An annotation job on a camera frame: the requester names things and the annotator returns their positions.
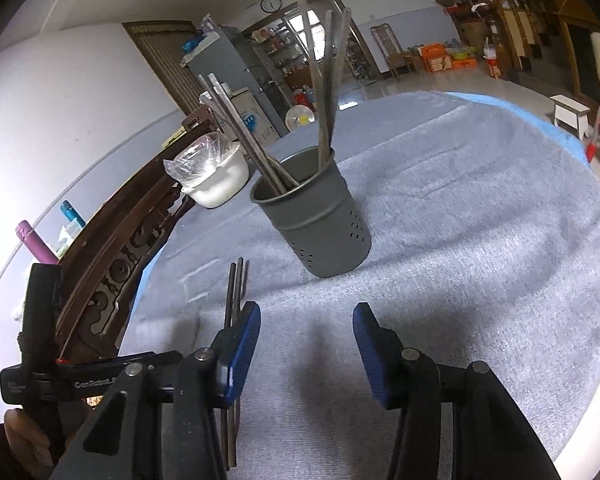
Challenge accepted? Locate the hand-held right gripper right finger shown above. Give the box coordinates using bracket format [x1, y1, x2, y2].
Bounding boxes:
[352, 302, 563, 480]

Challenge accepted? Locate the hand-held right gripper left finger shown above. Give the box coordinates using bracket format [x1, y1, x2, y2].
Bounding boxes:
[50, 301, 262, 480]

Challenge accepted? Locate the single dark metal chopstick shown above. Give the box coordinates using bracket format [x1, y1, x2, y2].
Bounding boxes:
[232, 257, 251, 428]
[223, 261, 237, 468]

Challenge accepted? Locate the grey metal utensil holder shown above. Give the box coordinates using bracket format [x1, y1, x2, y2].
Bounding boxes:
[250, 145, 373, 279]

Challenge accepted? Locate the bundle of dark chopsticks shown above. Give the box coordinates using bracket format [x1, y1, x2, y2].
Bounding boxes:
[198, 0, 354, 196]

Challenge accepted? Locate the person's left hand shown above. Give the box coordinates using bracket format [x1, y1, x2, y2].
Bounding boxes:
[2, 406, 57, 480]

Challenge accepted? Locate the purple thermos bottle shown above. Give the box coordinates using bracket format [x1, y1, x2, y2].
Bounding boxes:
[14, 219, 61, 266]

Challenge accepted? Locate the clear plastic container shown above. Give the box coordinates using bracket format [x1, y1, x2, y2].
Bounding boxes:
[56, 224, 77, 257]

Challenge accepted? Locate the carved dark wooden sideboard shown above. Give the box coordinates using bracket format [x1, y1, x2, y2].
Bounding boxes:
[54, 124, 217, 362]

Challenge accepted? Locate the teal bottle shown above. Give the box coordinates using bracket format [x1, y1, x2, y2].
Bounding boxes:
[61, 200, 87, 226]

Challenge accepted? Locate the grey felt table cloth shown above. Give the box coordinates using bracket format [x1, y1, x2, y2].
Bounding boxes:
[117, 90, 600, 480]

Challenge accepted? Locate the white ceramic bowl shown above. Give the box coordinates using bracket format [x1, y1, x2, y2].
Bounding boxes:
[179, 142, 251, 210]

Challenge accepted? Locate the clear plastic wrap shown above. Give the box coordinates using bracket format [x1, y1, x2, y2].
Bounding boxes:
[162, 131, 232, 192]

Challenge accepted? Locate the white cabinet with blue print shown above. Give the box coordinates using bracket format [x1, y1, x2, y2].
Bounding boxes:
[215, 87, 282, 144]

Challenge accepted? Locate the white electric fan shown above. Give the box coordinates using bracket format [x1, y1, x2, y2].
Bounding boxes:
[284, 105, 314, 134]

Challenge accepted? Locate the brown wooden door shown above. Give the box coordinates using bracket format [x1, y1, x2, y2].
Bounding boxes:
[122, 20, 207, 116]

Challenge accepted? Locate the grey refrigerator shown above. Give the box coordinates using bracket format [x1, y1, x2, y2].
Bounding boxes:
[181, 24, 292, 137]

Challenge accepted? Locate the wooden chair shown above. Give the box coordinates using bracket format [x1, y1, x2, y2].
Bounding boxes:
[369, 23, 415, 79]

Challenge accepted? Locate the shelf with bottles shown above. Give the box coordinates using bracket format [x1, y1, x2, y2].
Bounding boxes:
[252, 24, 307, 92]

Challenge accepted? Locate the orange cardboard box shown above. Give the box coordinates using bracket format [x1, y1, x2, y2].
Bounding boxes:
[419, 42, 454, 74]

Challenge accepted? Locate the small white stool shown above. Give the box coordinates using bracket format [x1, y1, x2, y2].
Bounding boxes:
[549, 93, 592, 140]

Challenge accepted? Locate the red and white bag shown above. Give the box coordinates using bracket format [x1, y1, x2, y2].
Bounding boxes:
[482, 37, 504, 79]

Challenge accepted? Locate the wooden staircase railing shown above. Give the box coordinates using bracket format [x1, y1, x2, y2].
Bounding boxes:
[479, 0, 582, 97]

